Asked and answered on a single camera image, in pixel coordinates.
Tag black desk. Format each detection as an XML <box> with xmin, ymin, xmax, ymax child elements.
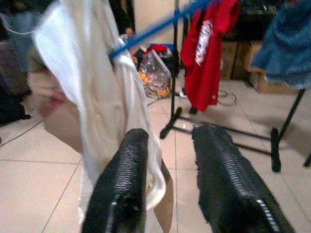
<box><xmin>223</xmin><ymin>0</ymin><xmax>277</xmax><ymax>46</ymax></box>

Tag red crumpled cloth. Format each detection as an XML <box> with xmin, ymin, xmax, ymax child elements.
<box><xmin>145</xmin><ymin>45</ymin><xmax>172</xmax><ymax>55</ymax></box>

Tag black clothes rack frame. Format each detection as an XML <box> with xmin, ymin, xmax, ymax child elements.
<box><xmin>159</xmin><ymin>0</ymin><xmax>311</xmax><ymax>173</ymax></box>

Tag blue denim jeans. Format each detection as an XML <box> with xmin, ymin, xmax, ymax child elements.
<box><xmin>251</xmin><ymin>0</ymin><xmax>311</xmax><ymax>89</ymax></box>

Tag small cardboard box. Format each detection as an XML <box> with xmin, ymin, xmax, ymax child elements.
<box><xmin>220</xmin><ymin>40</ymin><xmax>258</xmax><ymax>82</ymax></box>

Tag clear bag colourful toys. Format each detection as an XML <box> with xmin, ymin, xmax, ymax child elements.
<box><xmin>137</xmin><ymin>50</ymin><xmax>173</xmax><ymax>99</ymax></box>

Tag blue plastic hanger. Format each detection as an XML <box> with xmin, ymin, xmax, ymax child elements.
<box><xmin>108</xmin><ymin>0</ymin><xmax>212</xmax><ymax>60</ymax></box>

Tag red t-shirt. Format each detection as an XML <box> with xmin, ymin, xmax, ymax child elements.
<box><xmin>180</xmin><ymin>0</ymin><xmax>241</xmax><ymax>112</ymax></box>

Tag white printed t-shirt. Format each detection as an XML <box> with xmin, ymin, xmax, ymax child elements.
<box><xmin>24</xmin><ymin>0</ymin><xmax>174</xmax><ymax>231</ymax></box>

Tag large cardboard box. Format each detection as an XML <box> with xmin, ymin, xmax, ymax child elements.
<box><xmin>249</xmin><ymin>67</ymin><xmax>301</xmax><ymax>96</ymax></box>

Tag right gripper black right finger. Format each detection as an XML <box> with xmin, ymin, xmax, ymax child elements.
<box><xmin>192</xmin><ymin>123</ymin><xmax>296</xmax><ymax>233</ymax></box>

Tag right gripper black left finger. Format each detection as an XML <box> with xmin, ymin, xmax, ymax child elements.
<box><xmin>81</xmin><ymin>128</ymin><xmax>149</xmax><ymax>233</ymax></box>

